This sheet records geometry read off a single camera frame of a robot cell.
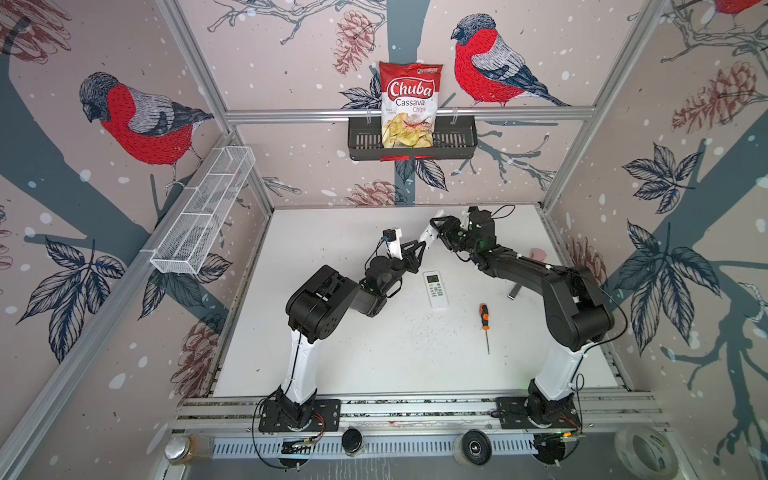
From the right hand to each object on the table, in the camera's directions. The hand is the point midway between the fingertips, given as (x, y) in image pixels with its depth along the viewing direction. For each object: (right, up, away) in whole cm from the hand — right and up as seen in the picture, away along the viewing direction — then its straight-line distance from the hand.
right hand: (427, 228), depth 92 cm
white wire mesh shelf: (-61, -5, -22) cm, 65 cm away
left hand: (-2, -4, -4) cm, 6 cm away
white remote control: (+3, -22, +2) cm, 22 cm away
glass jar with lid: (-56, -46, -31) cm, 79 cm away
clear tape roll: (+50, -54, -23) cm, 77 cm away
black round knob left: (-20, -46, -31) cm, 58 cm away
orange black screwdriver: (+17, -27, -2) cm, 32 cm away
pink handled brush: (+41, -9, +11) cm, 43 cm away
